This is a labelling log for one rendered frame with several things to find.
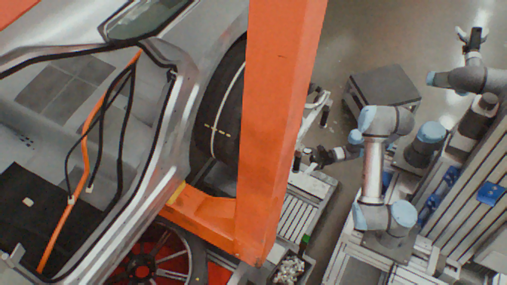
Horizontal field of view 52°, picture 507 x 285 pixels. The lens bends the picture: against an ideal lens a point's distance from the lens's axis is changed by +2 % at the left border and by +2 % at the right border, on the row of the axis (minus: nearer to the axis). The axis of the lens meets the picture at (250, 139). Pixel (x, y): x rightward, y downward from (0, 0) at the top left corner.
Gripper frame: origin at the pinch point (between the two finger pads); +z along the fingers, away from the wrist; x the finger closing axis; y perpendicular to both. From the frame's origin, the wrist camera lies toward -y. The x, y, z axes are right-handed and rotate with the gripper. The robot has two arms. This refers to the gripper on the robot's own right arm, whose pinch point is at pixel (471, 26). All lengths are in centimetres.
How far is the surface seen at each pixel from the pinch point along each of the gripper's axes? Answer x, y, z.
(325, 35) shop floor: -82, 113, 117
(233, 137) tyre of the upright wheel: -108, 12, -78
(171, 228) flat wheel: -139, 55, -109
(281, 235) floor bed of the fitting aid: -89, 110, -77
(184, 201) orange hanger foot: -131, 38, -102
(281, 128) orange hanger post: -76, -53, -122
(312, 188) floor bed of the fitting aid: -73, 107, -41
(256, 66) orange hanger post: -83, -77, -119
